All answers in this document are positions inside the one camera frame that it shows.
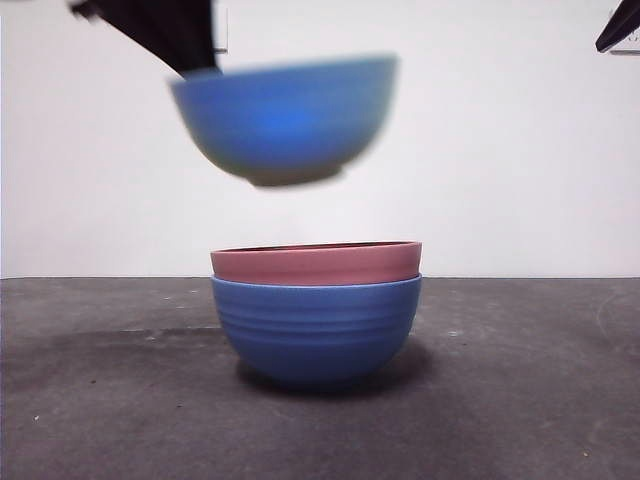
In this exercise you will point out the white wall socket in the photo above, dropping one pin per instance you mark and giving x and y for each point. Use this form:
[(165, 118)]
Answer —
[(627, 47), (223, 30)]

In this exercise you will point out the green ribbed bowl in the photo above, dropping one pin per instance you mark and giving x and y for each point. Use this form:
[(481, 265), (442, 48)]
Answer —
[(280, 120)]

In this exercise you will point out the blue ribbed bowl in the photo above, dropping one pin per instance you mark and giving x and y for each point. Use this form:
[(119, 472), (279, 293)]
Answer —
[(315, 335)]

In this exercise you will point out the red ribbed bowl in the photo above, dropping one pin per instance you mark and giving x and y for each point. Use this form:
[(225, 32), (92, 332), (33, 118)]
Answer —
[(315, 265)]

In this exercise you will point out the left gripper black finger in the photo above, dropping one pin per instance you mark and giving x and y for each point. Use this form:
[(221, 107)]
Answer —
[(192, 30), (145, 30)]

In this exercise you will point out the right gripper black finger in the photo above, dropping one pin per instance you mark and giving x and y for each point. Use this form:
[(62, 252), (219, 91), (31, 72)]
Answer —
[(625, 25)]

